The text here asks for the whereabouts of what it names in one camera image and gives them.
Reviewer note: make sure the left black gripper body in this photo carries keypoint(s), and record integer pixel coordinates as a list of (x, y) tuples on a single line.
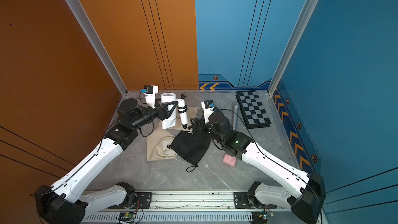
[(149, 115)]

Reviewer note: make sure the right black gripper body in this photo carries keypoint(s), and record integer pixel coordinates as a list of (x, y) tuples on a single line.
[(204, 128)]

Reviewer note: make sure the white hair dryer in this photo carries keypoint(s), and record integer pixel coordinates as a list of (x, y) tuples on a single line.
[(181, 109)]

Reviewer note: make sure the black drawstring pouch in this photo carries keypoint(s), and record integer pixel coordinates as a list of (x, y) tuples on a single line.
[(191, 147)]

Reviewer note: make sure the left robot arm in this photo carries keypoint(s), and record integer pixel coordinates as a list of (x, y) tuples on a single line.
[(65, 202)]

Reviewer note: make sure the pink hair dryer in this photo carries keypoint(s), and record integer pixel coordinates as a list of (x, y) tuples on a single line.
[(231, 161)]

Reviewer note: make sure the grey microphone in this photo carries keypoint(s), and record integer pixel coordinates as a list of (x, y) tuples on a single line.
[(235, 110)]

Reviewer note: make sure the folded checkered chess board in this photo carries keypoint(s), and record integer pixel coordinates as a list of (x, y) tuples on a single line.
[(252, 109)]

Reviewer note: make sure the left green circuit board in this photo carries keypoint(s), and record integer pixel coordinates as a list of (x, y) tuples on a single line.
[(127, 218)]

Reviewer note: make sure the green circuit board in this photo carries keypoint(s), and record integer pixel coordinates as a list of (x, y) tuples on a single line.
[(261, 217), (127, 218)]

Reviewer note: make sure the right green circuit board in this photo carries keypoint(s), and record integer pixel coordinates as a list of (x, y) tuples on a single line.
[(261, 217)]

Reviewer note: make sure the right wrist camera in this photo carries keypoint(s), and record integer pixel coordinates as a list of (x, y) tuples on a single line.
[(208, 108)]

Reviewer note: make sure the beige crumpled drawstring pouch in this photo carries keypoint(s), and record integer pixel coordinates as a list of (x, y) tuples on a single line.
[(157, 145)]

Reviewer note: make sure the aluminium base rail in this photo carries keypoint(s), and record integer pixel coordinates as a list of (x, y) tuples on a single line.
[(188, 206)]

